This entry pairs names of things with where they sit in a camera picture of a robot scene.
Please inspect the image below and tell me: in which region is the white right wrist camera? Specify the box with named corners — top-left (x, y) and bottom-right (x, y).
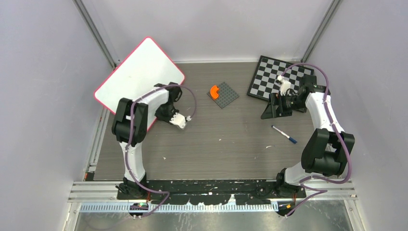
top-left (276, 76), bottom-right (291, 96)

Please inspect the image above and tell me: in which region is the grey lego baseplate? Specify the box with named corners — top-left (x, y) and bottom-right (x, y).
top-left (207, 82), bottom-right (239, 109)

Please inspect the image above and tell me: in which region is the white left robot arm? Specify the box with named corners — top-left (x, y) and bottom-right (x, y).
top-left (112, 82), bottom-right (188, 199)

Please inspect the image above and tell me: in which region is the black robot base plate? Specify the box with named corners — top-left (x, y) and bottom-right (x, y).
top-left (116, 179), bottom-right (306, 205)

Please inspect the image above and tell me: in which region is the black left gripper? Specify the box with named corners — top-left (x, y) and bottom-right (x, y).
top-left (155, 103), bottom-right (180, 125)

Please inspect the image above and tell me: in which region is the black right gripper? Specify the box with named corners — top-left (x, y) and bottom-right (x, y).
top-left (261, 92), bottom-right (307, 119)

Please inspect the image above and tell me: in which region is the pink-framed whiteboard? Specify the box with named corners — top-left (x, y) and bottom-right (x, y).
top-left (94, 37), bottom-right (185, 129)

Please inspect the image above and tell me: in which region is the orange curved block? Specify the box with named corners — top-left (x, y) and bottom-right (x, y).
top-left (209, 85), bottom-right (220, 100)

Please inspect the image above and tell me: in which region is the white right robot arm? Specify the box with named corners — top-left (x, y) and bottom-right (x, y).
top-left (261, 75), bottom-right (355, 198)

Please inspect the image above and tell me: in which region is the aluminium frame rail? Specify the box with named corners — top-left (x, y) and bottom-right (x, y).
top-left (68, 180), bottom-right (358, 213)

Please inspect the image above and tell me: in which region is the blue marker cap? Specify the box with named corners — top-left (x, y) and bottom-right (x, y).
top-left (288, 137), bottom-right (297, 144)

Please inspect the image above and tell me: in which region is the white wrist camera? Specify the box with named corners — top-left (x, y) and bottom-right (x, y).
top-left (276, 76), bottom-right (291, 96)
top-left (169, 113), bottom-right (191, 129)

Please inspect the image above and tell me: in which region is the white marker pen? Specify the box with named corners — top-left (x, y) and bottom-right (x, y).
top-left (271, 125), bottom-right (291, 139)

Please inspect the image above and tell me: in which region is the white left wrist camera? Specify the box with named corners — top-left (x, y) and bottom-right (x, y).
top-left (169, 113), bottom-right (191, 129)

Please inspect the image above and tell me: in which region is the black and white chessboard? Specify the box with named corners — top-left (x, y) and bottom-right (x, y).
top-left (246, 55), bottom-right (315, 102)

